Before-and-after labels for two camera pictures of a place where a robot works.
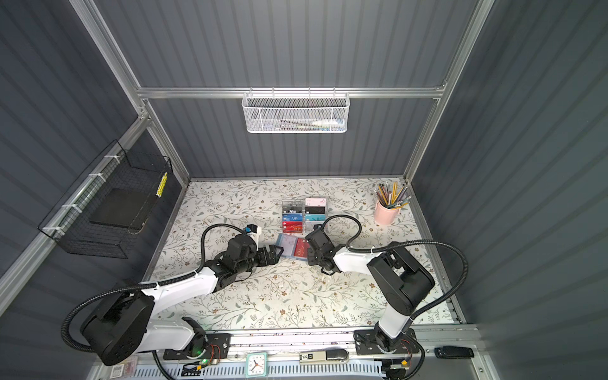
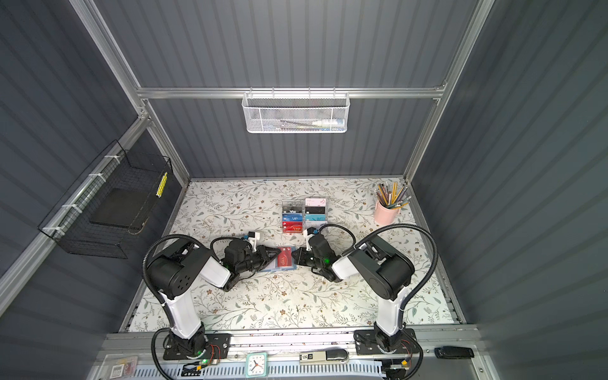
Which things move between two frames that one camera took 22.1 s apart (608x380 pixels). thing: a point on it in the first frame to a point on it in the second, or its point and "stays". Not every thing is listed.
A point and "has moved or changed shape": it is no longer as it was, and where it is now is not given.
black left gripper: (274, 258) stays
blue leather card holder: (294, 247) to (282, 261)
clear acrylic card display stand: (300, 216) stays
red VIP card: (302, 248) has moved or changed shape
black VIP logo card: (292, 209) stays
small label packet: (127, 367) stays
